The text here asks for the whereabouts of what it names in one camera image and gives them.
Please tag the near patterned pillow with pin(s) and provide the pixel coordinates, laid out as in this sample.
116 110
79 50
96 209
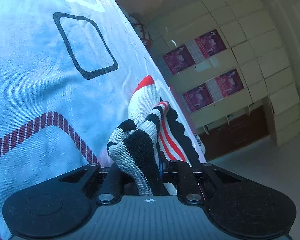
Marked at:
141 31

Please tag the lower left purple poster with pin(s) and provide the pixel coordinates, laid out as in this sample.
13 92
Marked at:
198 98

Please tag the light blue patterned bedsheet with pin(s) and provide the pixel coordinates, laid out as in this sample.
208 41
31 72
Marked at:
68 69

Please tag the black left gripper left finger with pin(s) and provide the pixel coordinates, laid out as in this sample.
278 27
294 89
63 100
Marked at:
62 205

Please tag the upper right purple poster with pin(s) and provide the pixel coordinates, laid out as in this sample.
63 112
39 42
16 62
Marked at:
210 43

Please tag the dark wooden door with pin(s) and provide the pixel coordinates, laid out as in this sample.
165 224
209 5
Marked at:
238 133

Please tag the lower right purple poster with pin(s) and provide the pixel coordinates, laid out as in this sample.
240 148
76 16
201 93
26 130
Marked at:
229 83

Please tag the striped knit sweater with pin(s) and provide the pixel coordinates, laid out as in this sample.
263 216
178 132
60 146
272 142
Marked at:
151 128

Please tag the upper left purple poster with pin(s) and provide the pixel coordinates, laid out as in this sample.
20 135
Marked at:
178 59

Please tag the corner wall shelves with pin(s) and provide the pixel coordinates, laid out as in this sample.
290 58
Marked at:
227 119

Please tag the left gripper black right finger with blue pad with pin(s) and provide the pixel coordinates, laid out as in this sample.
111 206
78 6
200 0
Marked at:
237 206

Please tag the cream wardrobe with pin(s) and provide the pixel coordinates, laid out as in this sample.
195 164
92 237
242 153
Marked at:
253 47

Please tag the purple poster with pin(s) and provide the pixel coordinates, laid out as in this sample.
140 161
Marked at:
178 59
229 83
198 98
210 43

